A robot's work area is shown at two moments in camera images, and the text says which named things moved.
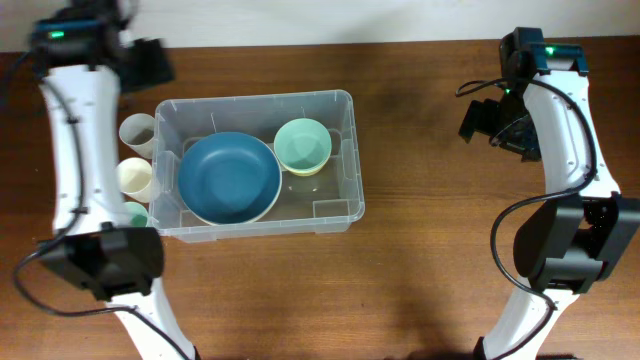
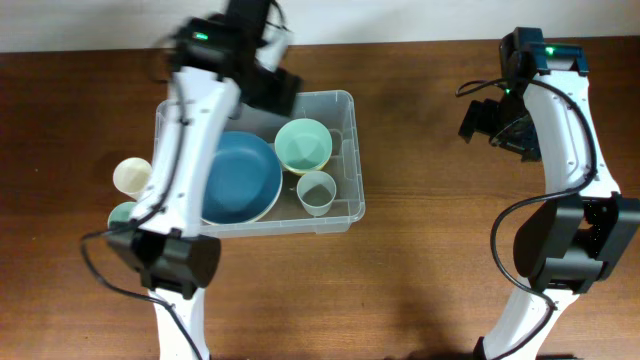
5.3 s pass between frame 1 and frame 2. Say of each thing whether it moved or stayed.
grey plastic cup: moved
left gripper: moved
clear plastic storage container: stayed
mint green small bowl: stayed
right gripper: stayed
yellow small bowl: stayed
